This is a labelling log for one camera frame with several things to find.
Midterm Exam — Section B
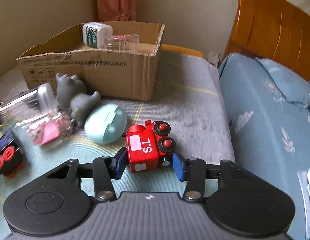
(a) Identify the red wooden toy train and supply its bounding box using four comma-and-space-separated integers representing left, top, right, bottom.
125, 120, 176, 173

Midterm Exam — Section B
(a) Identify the grey rubber animal toy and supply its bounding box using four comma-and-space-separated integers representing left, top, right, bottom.
56, 73, 86, 109

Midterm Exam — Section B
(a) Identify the clear plastic jar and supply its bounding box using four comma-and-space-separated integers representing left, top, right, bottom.
0, 83, 58, 121

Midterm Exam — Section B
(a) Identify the clear round box red label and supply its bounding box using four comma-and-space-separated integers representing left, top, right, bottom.
104, 34, 140, 52

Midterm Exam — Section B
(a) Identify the white plastic rectangular bottle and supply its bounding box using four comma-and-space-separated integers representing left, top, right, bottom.
82, 22, 112, 49

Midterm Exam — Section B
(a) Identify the mint green oval case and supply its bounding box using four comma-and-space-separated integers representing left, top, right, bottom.
84, 103, 128, 145

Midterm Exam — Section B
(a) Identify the teal patchwork blanket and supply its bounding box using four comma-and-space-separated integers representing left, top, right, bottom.
0, 52, 235, 239

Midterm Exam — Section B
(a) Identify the pink trinket clear case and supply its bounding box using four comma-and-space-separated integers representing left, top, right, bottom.
16, 111, 76, 146

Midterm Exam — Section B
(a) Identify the brown cardboard box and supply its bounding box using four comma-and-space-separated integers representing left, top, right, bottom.
16, 21, 165, 101

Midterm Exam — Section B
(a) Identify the blue floral bedsheet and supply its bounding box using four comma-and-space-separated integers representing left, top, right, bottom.
218, 53, 310, 239

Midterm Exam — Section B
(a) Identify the blue floral pillow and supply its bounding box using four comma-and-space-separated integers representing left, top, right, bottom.
255, 58, 310, 107

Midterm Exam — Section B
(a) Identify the pink curtain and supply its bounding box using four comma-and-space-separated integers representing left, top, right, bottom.
97, 0, 136, 22

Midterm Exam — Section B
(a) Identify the orange wooden headboard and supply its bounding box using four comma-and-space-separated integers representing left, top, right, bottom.
224, 0, 310, 81

